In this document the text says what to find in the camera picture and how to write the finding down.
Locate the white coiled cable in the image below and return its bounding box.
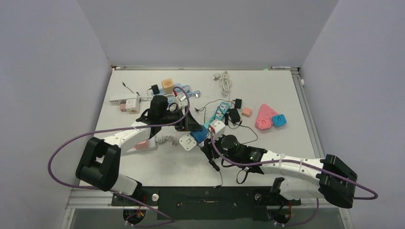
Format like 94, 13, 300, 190
213, 71, 232, 97

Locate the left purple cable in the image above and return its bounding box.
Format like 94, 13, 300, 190
47, 87, 191, 228

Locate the pink triangular socket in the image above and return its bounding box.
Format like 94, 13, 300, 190
255, 104, 279, 131

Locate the light blue power strip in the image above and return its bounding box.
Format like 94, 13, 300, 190
158, 83, 183, 95

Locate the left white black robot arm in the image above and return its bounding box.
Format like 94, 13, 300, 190
75, 95, 203, 205

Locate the salmon pink usb charger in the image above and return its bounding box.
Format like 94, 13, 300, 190
242, 107, 252, 117

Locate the white curly cord with plug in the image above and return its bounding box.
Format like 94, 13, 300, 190
155, 135, 181, 147

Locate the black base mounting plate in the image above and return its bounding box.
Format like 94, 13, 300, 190
110, 186, 301, 221

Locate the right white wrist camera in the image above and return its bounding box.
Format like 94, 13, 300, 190
208, 120, 226, 140

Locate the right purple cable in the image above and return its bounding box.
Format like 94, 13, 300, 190
209, 128, 379, 227

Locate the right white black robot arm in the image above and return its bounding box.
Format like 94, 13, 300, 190
201, 135, 358, 208

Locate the white cube adapter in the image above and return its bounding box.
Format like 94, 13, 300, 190
125, 98, 140, 114

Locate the pink cube socket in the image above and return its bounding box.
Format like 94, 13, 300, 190
134, 140, 149, 151

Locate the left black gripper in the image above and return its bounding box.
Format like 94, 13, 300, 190
159, 106, 202, 132

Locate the blue white small adapter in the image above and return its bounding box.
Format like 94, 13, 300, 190
190, 128, 208, 145

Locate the white long power strip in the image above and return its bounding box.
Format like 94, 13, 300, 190
109, 93, 139, 105

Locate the large black power adapter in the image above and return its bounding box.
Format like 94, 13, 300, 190
228, 108, 241, 124

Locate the light blue coiled cable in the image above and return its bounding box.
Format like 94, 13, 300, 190
169, 85, 201, 105

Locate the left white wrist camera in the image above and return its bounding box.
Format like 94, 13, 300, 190
172, 92, 188, 109

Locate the teal power strip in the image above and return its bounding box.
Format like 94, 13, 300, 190
203, 102, 231, 128

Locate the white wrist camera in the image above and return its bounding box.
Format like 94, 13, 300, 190
172, 92, 188, 109
208, 120, 226, 140

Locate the purple cable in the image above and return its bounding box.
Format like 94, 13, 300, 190
47, 87, 191, 228
209, 128, 379, 227

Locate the blue square plug adapter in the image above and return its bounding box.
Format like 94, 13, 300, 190
271, 114, 287, 127

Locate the black thin adapter cable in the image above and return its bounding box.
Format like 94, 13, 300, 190
193, 98, 258, 146

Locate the white charger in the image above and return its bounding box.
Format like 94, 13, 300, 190
179, 134, 197, 151

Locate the orange cube socket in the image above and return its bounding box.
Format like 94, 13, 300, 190
161, 78, 174, 94

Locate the small black charger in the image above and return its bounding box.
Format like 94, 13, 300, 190
151, 84, 160, 95
234, 99, 242, 109

